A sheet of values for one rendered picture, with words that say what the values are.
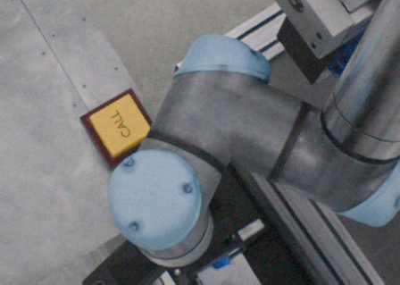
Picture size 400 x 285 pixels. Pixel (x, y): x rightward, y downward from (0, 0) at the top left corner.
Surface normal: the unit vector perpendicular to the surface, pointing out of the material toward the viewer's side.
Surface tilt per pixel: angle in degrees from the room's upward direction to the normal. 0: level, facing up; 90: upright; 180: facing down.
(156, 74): 0
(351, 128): 61
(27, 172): 0
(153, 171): 11
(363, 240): 0
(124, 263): 40
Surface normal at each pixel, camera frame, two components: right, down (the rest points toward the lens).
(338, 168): -0.51, 0.49
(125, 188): -0.13, -0.31
